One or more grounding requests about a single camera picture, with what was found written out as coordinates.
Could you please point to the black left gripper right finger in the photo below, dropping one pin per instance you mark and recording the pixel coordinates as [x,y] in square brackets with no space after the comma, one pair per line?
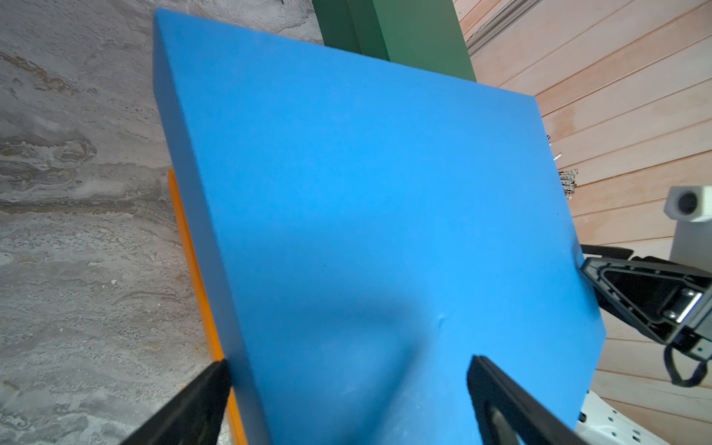
[507,414]

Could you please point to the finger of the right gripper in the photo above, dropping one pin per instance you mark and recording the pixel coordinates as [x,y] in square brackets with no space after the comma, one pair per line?
[667,302]

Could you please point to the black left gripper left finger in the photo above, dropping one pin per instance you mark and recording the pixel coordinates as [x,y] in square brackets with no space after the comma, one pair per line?
[193,416]

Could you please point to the blue shoebox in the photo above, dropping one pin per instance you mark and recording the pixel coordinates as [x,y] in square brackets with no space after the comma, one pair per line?
[363,229]

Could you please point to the green shoebox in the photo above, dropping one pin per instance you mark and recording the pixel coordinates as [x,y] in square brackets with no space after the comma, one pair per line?
[421,34]

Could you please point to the orange shoebox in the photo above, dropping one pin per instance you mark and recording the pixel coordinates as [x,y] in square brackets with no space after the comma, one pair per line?
[232,412]

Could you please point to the pencils in cup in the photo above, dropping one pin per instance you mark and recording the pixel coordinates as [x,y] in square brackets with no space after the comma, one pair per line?
[569,182]

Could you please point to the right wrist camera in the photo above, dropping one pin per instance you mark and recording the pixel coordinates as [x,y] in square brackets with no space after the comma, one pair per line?
[689,203]

